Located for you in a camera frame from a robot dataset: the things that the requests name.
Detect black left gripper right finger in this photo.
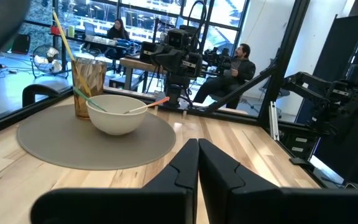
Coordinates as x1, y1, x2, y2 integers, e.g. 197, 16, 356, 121
198, 138, 358, 224

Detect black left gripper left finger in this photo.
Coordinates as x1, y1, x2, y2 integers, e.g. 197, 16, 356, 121
30, 138, 200, 224

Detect cream ceramic bowl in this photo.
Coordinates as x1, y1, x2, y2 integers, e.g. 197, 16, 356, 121
86, 94, 149, 136

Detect orange handled metal fork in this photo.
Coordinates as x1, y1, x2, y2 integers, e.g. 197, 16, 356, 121
123, 96, 171, 115

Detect green handled utensil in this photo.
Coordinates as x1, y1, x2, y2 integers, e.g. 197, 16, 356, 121
73, 86, 108, 113

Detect amber drinking glass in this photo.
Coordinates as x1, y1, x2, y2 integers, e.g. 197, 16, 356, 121
70, 57, 108, 120

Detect long yellow straw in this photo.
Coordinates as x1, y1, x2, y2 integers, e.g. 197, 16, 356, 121
52, 9, 93, 98

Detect silver aluminium strips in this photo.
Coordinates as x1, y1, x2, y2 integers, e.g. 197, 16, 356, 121
268, 100, 281, 141

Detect round grey placemat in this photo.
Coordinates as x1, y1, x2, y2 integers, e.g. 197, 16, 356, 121
16, 103, 177, 171

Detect person seated in chair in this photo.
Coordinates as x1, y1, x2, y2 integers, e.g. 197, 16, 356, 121
192, 43, 257, 110

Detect background wooden table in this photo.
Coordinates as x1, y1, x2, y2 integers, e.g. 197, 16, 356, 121
119, 57, 168, 91

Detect background black robot rig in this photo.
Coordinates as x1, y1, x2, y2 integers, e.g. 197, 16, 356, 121
139, 0, 209, 107

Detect long dark desk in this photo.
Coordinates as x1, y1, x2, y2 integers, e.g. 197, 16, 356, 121
48, 24, 130, 75

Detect black partition panel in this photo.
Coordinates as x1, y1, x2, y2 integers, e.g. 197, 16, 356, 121
295, 0, 358, 125

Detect person seated at desk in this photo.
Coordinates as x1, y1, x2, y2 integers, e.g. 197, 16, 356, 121
104, 17, 131, 60

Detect black arched handle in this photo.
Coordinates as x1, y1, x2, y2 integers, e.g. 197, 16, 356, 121
21, 83, 62, 108

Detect round wire fan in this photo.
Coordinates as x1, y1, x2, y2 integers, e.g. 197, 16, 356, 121
30, 44, 64, 79

